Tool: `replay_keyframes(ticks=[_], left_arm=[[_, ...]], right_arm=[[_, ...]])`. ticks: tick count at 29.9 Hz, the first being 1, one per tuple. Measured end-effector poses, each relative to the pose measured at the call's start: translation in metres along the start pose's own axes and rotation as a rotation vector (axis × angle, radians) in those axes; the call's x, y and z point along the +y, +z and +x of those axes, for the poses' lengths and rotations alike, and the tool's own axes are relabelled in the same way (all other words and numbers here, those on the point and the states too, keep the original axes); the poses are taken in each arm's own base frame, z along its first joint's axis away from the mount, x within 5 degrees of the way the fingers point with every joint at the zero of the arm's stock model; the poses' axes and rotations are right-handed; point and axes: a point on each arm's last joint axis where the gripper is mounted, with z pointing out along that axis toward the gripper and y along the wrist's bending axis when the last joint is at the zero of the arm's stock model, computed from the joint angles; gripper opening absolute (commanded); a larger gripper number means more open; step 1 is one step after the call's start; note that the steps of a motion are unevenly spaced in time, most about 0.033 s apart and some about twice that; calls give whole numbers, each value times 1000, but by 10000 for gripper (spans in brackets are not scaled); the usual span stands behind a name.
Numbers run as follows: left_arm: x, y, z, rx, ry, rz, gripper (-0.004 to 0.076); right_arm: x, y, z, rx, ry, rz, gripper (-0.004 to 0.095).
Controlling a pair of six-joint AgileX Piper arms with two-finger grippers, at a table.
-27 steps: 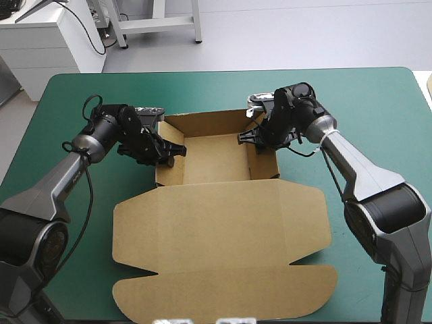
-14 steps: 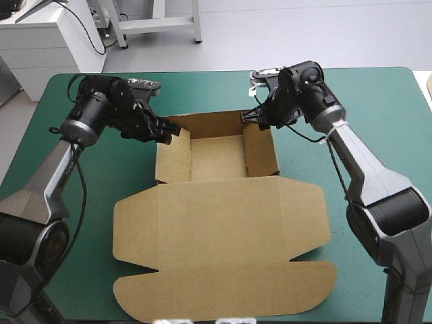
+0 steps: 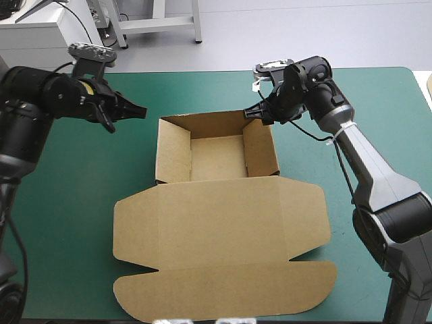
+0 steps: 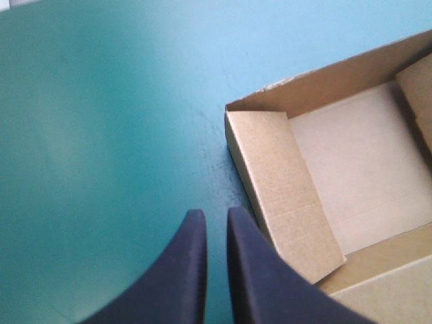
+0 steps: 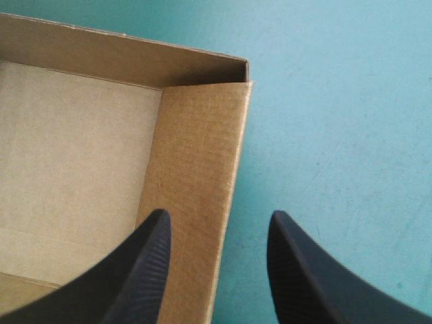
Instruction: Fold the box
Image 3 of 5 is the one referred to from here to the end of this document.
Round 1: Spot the white cabinet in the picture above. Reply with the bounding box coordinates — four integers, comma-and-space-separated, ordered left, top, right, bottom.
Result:
0, 5, 104, 74

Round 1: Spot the thin black cable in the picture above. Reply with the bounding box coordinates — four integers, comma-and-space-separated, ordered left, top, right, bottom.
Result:
55, 0, 95, 47

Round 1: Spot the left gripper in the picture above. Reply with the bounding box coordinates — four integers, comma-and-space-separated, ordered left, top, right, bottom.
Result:
74, 78, 149, 134

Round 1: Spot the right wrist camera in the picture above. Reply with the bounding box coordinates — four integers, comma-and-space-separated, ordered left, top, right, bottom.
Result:
252, 58, 296, 92

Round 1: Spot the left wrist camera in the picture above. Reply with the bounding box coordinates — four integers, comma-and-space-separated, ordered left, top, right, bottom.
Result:
67, 42, 118, 79

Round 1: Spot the brown cardboard box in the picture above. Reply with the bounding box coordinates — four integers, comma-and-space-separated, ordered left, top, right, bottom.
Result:
113, 109, 339, 324

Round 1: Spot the grey metal table frame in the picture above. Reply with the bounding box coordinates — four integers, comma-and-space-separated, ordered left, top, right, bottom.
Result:
88, 0, 204, 50

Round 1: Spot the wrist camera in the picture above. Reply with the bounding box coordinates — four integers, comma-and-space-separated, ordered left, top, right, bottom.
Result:
67, 42, 118, 79
252, 58, 296, 92

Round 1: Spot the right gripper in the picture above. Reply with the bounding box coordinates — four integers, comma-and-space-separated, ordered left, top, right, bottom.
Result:
242, 63, 308, 126

